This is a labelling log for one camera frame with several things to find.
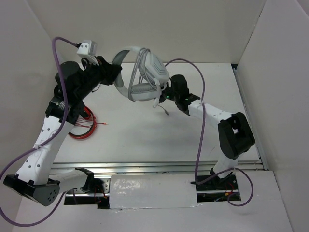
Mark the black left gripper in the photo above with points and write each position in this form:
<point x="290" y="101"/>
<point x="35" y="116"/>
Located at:
<point x="108" y="71"/>

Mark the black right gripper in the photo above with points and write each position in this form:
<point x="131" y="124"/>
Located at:
<point x="161" y="98"/>

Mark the white over-ear headphones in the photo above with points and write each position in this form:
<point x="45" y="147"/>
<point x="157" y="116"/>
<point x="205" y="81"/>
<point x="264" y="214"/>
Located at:
<point x="149" y="76"/>

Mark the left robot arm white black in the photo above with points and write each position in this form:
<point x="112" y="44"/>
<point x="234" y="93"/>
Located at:
<point x="33" y="179"/>

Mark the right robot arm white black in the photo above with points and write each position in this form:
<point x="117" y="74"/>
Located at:
<point x="234" y="132"/>

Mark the red black headphones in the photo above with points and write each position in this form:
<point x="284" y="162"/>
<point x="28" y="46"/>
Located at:
<point x="88" y="122"/>

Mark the white foil-covered panel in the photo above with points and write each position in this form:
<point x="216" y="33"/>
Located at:
<point x="152" y="191"/>

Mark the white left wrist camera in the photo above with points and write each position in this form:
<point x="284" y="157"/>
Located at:
<point x="87" y="49"/>

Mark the front aluminium rail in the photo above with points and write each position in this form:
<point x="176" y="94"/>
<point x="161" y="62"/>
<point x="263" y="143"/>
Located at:
<point x="127" y="168"/>

